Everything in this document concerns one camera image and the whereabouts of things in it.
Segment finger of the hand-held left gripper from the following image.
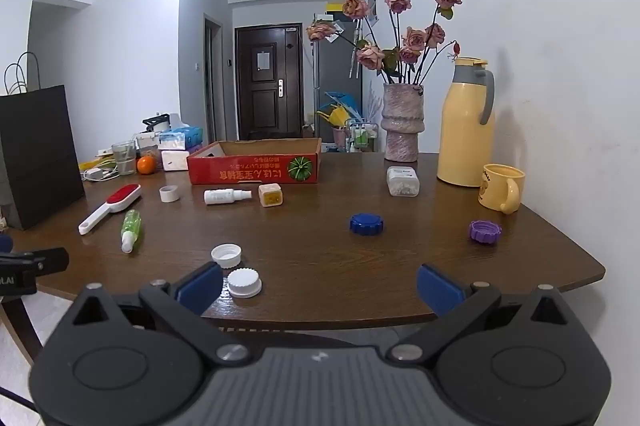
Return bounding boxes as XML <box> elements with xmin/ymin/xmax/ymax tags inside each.
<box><xmin>0</xmin><ymin>247</ymin><xmax>70</xmax><ymax>279</ymax></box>

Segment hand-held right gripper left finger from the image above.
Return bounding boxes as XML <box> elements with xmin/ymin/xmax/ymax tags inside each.
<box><xmin>72</xmin><ymin>262</ymin><xmax>252</xmax><ymax>364</ymax></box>

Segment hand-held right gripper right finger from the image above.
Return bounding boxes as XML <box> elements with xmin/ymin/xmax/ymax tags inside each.
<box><xmin>387</xmin><ymin>263</ymin><xmax>568</xmax><ymax>363</ymax></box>

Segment white bottle cap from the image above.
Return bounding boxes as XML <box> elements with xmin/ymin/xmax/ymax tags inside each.
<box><xmin>227</xmin><ymin>267</ymin><xmax>263</xmax><ymax>298</ymax></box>
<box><xmin>211</xmin><ymin>244</ymin><xmax>242</xmax><ymax>268</ymax></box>

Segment green spray bottle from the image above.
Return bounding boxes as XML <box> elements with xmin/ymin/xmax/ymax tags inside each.
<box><xmin>120</xmin><ymin>209</ymin><xmax>142</xmax><ymax>254</ymax></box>

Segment white spray bottle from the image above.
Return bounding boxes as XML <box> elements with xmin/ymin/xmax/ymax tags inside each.
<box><xmin>204</xmin><ymin>188</ymin><xmax>252</xmax><ymax>206</ymax></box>

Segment red and white lint brush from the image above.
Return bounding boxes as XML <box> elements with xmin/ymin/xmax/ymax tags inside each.
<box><xmin>78</xmin><ymin>184</ymin><xmax>142</xmax><ymax>235</ymax></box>

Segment white plastic container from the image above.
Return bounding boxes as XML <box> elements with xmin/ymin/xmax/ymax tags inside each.
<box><xmin>386</xmin><ymin>166</ymin><xmax>420</xmax><ymax>197</ymax></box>

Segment red cardboard box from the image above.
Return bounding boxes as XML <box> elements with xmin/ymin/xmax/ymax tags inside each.
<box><xmin>187</xmin><ymin>137</ymin><xmax>322</xmax><ymax>185</ymax></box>

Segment purple bottle cap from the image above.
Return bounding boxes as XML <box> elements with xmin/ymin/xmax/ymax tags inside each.
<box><xmin>469</xmin><ymin>220</ymin><xmax>502</xmax><ymax>244</ymax></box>

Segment blue bottle cap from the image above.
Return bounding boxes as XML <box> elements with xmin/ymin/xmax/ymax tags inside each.
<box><xmin>349</xmin><ymin>213</ymin><xmax>384</xmax><ymax>236</ymax></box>

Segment black paper bag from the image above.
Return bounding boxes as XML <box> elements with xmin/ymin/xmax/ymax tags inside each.
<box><xmin>0</xmin><ymin>51</ymin><xmax>86</xmax><ymax>232</ymax></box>

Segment yellow mug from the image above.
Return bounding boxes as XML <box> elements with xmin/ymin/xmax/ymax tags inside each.
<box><xmin>478</xmin><ymin>164</ymin><xmax>526</xmax><ymax>214</ymax></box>

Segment small yellow white jar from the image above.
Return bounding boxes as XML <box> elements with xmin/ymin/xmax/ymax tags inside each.
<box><xmin>258</xmin><ymin>183</ymin><xmax>284</xmax><ymax>208</ymax></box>

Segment glass cup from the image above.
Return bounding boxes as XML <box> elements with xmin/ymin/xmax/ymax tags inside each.
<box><xmin>111</xmin><ymin>141</ymin><xmax>138</xmax><ymax>177</ymax></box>

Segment purple tissue pack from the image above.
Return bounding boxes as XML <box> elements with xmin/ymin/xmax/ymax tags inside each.
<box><xmin>161</xmin><ymin>149</ymin><xmax>191</xmax><ymax>171</ymax></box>

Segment clear food container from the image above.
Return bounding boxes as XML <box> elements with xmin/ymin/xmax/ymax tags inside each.
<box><xmin>135</xmin><ymin>132</ymin><xmax>162</xmax><ymax>159</ymax></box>

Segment blue tissue pack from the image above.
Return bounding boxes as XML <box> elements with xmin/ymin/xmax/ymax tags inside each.
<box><xmin>159</xmin><ymin>126</ymin><xmax>203</xmax><ymax>151</ymax></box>

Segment yellow thermos jug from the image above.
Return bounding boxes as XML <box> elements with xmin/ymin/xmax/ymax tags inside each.
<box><xmin>437</xmin><ymin>57</ymin><xmax>496</xmax><ymax>188</ymax></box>

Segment pink ceramic vase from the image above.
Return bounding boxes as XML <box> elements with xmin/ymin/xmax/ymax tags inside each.
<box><xmin>381</xmin><ymin>83</ymin><xmax>426</xmax><ymax>163</ymax></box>

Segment metal trolley rack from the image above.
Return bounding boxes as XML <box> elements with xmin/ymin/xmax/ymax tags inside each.
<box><xmin>345</xmin><ymin>118</ymin><xmax>378</xmax><ymax>152</ymax></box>

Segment blue plastic item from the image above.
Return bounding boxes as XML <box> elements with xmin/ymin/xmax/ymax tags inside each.
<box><xmin>325</xmin><ymin>91</ymin><xmax>361</xmax><ymax>112</ymax></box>

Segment dark wooden door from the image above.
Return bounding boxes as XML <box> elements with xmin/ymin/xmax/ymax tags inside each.
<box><xmin>235</xmin><ymin>23</ymin><xmax>304</xmax><ymax>141</ymax></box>

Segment grey refrigerator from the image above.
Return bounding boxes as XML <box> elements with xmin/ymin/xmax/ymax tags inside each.
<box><xmin>312</xmin><ymin>13</ymin><xmax>363</xmax><ymax>142</ymax></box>

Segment dried pink roses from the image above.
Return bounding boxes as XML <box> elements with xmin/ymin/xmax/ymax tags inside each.
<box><xmin>306</xmin><ymin>0</ymin><xmax>463</xmax><ymax>87</ymax></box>

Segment white charger with cables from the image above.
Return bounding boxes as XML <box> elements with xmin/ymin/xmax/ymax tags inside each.
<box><xmin>80</xmin><ymin>160</ymin><xmax>119</xmax><ymax>182</ymax></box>

